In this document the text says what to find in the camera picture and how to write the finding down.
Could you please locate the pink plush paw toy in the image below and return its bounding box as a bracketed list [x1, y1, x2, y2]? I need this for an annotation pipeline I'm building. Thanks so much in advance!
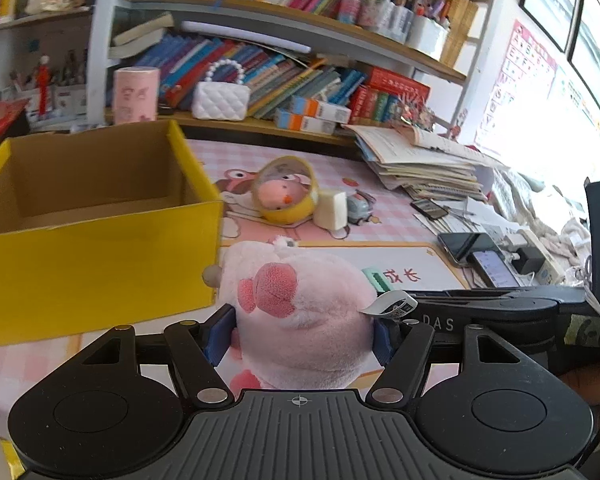
[202, 236, 377, 393]

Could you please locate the small toy truck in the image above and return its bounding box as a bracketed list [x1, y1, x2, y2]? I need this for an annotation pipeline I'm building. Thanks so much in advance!
[347, 190, 376, 226]

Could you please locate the white eraser block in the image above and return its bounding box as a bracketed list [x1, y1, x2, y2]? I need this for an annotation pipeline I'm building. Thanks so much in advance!
[312, 188, 348, 231]

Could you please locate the pink chick plush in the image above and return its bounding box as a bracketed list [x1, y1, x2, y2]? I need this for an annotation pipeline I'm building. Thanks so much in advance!
[256, 176, 308, 210]

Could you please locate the yellow tape roll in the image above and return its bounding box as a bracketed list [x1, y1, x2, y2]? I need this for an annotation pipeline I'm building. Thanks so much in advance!
[251, 156, 318, 226]

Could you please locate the black smartphone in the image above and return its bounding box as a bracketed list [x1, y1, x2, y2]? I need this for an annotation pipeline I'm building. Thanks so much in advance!
[411, 200, 449, 221]

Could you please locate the yellow cardboard box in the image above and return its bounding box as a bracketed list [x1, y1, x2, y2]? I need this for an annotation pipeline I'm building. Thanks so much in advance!
[0, 120, 223, 346]

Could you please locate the stack of papers and books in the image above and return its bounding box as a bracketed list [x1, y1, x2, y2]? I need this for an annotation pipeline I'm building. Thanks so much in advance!
[348, 125, 506, 202]

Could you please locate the pink cartoon table mat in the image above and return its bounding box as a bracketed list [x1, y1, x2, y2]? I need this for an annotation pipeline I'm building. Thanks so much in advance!
[0, 138, 477, 430]

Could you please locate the orange blue box lower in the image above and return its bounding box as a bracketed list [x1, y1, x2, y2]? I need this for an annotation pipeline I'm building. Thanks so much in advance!
[274, 108, 336, 136]

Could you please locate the orange blue box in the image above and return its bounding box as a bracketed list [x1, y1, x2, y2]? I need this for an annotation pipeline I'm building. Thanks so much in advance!
[274, 108, 336, 136]
[290, 96, 351, 124]

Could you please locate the white quilted handbag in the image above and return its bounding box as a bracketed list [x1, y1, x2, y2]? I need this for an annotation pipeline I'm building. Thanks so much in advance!
[192, 58, 250, 122]

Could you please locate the red dictionary book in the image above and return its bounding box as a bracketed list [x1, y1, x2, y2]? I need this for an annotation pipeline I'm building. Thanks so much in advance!
[367, 67, 430, 106]

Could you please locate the orange blue box upper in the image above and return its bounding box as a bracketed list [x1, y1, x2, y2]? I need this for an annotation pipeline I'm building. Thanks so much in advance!
[290, 96, 351, 124]

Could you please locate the pink cartoon cylinder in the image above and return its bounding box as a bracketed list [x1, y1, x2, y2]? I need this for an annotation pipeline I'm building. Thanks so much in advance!
[112, 66, 160, 125]

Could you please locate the row of leaning books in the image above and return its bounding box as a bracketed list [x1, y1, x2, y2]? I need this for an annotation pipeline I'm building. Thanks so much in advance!
[118, 32, 367, 120]

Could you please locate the white bookshelf unit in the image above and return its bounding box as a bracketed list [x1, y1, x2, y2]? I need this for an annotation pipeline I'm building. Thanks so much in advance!
[0, 0, 480, 126]

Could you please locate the red figurine pen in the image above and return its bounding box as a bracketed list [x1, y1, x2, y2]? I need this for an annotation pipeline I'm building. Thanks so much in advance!
[36, 54, 50, 120]

